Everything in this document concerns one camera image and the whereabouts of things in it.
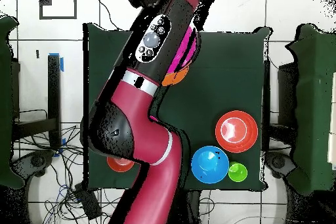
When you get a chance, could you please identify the green cup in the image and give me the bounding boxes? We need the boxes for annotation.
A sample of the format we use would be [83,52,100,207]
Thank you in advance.
[227,161,248,183]

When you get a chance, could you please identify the blue tape strip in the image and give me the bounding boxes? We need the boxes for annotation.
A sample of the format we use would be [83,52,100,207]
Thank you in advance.
[48,52,65,72]

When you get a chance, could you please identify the dark green tablecloth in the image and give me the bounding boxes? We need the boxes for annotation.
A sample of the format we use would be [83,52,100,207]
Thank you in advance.
[82,22,272,192]

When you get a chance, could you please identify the small red-orange bowl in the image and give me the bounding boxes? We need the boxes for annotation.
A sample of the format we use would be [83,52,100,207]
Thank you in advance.
[106,155,136,173]

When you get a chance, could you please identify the black power brick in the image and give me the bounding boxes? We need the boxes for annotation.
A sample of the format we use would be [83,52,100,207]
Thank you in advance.
[73,182,102,221]

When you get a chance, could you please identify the blue bowl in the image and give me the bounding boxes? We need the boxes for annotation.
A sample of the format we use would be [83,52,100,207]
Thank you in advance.
[190,145,230,185]

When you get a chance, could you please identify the large red-orange bowl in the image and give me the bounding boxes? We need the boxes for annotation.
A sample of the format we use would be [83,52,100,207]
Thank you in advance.
[215,110,259,154]

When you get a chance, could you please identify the tangle of cables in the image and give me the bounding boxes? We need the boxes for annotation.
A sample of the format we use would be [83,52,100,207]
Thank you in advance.
[11,109,124,224]

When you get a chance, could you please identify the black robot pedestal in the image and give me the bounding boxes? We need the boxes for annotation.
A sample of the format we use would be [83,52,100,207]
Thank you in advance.
[183,189,201,224]

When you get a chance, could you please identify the green cloth side table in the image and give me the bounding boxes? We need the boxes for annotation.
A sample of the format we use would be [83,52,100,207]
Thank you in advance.
[0,14,26,190]
[285,23,336,196]

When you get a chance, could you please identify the pink bowl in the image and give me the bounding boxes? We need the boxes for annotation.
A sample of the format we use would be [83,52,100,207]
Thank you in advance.
[167,25,200,74]

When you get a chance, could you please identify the black bench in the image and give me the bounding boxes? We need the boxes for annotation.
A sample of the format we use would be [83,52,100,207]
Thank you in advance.
[11,54,62,151]

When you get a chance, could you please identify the white box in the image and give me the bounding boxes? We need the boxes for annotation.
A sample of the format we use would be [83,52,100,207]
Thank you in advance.
[327,71,336,171]

